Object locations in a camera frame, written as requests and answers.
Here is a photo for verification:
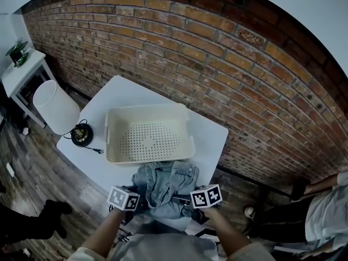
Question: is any light blue denim garment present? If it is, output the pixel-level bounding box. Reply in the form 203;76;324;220
132;160;200;220

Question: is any white side table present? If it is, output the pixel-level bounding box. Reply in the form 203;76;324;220
1;47;57;129

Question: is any person's left forearm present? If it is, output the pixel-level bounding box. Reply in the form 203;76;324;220
81;208;128;258

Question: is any green tiered tray stand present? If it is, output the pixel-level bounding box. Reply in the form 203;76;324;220
5;38;30;68

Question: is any white square table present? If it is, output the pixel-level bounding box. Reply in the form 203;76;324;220
56;74;229;232

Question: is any black hanging cable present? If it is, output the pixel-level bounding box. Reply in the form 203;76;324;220
114;221;134;248

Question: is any cream perforated plastic basket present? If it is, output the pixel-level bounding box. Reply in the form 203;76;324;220
104;103;197;166

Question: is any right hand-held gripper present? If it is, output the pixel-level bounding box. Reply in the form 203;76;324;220
173;184;223;225

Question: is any black lamp power cable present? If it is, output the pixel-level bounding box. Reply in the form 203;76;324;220
63;118;104;154

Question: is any person's right forearm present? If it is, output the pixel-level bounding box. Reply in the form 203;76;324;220
203;207;252;257

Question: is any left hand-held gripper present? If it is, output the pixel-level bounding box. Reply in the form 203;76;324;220
107;185;149;225

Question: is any table lamp with white shade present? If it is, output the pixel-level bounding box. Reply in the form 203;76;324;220
32;79;94;148

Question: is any person's light shirt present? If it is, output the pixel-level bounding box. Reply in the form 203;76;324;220
67;232;275;261

